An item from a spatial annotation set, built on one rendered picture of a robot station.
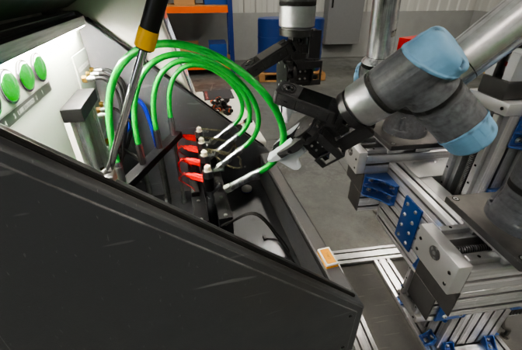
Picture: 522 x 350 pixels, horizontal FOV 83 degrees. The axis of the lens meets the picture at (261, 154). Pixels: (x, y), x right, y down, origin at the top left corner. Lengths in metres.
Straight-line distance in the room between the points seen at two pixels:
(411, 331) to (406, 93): 1.30
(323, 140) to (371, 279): 1.28
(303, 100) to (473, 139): 0.25
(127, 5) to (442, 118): 0.84
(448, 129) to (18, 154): 0.52
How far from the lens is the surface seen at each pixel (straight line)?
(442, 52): 0.44
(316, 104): 0.50
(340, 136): 0.53
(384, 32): 1.11
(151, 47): 0.32
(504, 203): 0.85
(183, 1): 5.98
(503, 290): 0.94
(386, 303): 1.67
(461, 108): 0.49
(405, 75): 0.45
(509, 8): 0.64
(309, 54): 0.68
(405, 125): 1.15
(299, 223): 0.83
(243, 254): 0.45
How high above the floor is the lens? 1.51
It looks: 30 degrees down
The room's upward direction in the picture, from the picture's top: straight up
